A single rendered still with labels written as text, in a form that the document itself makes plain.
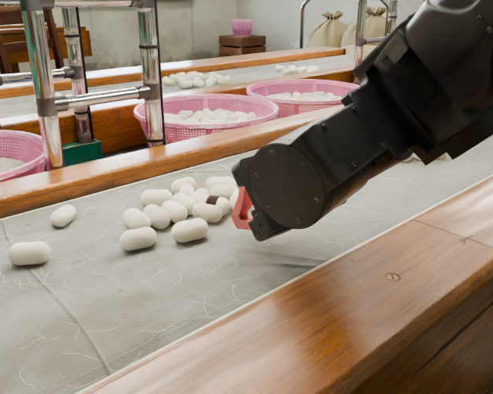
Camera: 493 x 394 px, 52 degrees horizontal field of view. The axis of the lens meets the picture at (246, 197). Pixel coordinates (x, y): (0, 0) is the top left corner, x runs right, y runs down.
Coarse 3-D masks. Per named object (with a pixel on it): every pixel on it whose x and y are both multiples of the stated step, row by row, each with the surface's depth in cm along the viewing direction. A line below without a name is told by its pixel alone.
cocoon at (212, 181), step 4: (208, 180) 61; (212, 180) 60; (216, 180) 60; (220, 180) 60; (224, 180) 60; (228, 180) 60; (232, 180) 61; (208, 184) 60; (212, 184) 60; (216, 184) 60; (220, 184) 60; (208, 188) 60
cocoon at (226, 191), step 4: (224, 184) 59; (228, 184) 59; (232, 184) 59; (212, 188) 59; (216, 188) 58; (220, 188) 58; (224, 188) 58; (228, 188) 58; (232, 188) 58; (236, 188) 59; (212, 192) 58; (216, 192) 58; (220, 192) 58; (224, 192) 58; (228, 192) 58; (232, 192) 58; (220, 196) 58; (224, 196) 58; (228, 196) 58; (228, 200) 59
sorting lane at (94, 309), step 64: (128, 192) 62; (384, 192) 62; (448, 192) 62; (0, 256) 47; (64, 256) 47; (128, 256) 47; (192, 256) 47; (256, 256) 47; (320, 256) 47; (0, 320) 38; (64, 320) 38; (128, 320) 38; (192, 320) 38; (0, 384) 32; (64, 384) 32
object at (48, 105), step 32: (32, 0) 56; (64, 0) 58; (96, 0) 61; (128, 0) 64; (32, 32) 57; (32, 64) 58; (160, 64) 70; (64, 96) 62; (96, 96) 65; (128, 96) 68; (160, 96) 72; (160, 128) 72; (64, 160) 64
